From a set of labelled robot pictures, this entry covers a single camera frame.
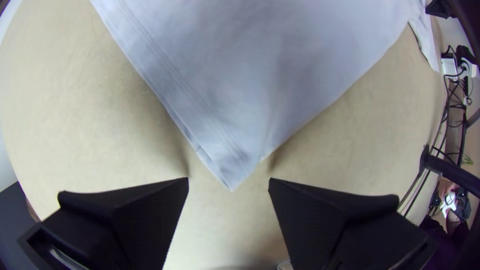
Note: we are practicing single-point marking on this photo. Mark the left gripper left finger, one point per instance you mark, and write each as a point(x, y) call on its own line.
point(131, 221)

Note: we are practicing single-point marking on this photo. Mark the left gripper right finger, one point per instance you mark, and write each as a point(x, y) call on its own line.
point(330, 228)

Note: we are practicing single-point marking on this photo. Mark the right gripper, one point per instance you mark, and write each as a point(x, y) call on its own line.
point(438, 7)

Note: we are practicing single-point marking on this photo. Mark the light grey t-shirt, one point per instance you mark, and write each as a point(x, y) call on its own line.
point(243, 75)

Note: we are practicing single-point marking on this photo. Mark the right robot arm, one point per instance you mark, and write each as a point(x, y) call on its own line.
point(467, 20)

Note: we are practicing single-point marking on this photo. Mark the white power strip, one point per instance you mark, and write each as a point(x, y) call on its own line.
point(450, 64)

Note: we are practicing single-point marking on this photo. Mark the black stand leg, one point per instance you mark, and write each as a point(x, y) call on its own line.
point(453, 173)

